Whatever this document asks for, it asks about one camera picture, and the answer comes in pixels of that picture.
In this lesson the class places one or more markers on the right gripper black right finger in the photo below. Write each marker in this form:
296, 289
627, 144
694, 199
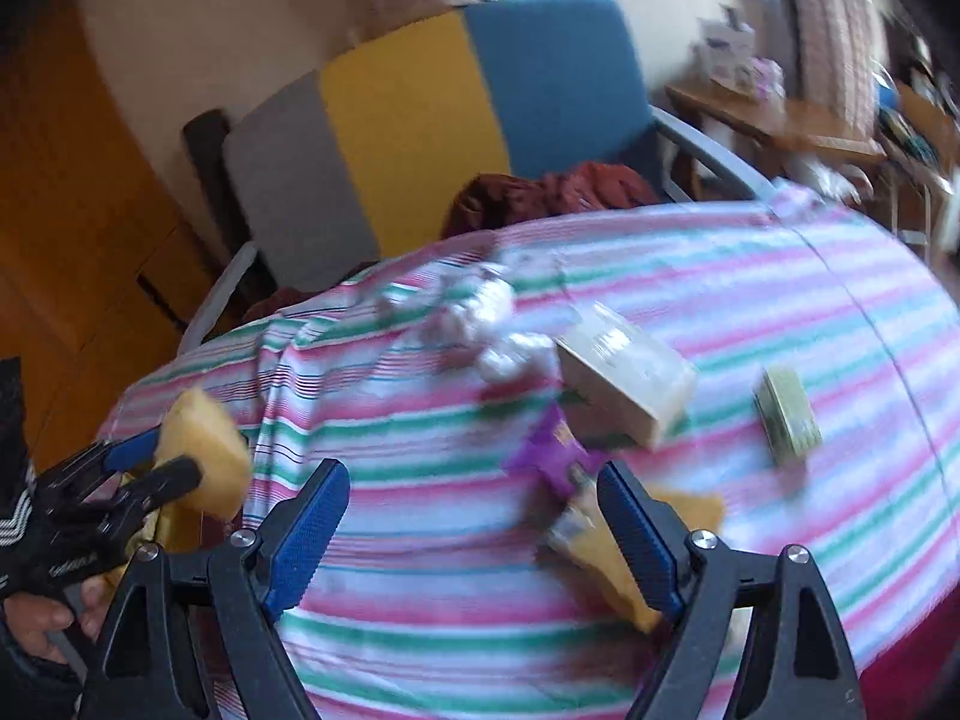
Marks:
796, 661

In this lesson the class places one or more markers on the pink patterned curtain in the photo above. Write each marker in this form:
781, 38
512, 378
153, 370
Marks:
836, 59

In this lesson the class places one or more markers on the white plastic packet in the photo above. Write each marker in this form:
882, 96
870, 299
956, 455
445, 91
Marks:
468, 316

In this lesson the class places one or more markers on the white box on desk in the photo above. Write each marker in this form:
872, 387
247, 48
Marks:
726, 55

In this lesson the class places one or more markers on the beige ointment box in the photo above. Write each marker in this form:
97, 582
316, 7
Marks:
639, 382

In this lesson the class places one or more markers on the yellow sponge cake piece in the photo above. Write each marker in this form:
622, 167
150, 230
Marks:
198, 427

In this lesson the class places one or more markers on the dark red cloth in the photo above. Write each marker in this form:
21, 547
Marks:
494, 201

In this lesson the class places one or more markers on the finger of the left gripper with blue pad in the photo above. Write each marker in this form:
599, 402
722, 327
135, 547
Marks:
94, 465

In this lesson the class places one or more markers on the grey yellow blue armchair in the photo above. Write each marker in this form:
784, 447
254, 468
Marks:
360, 160

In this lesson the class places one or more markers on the small green box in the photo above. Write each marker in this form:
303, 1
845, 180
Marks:
786, 413

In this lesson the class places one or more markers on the left hand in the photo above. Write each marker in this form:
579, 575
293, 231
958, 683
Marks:
31, 619

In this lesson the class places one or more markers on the purple candy wrapper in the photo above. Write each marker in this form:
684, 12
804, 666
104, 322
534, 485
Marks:
554, 454

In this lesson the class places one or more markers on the wooden desk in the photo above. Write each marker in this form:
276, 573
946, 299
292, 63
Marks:
779, 128

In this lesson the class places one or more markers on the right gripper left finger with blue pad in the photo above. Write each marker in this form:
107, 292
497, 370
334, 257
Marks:
149, 660

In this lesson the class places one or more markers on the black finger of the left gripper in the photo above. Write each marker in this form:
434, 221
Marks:
149, 492

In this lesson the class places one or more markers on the striped pink green bedsheet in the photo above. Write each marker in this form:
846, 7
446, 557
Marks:
436, 598

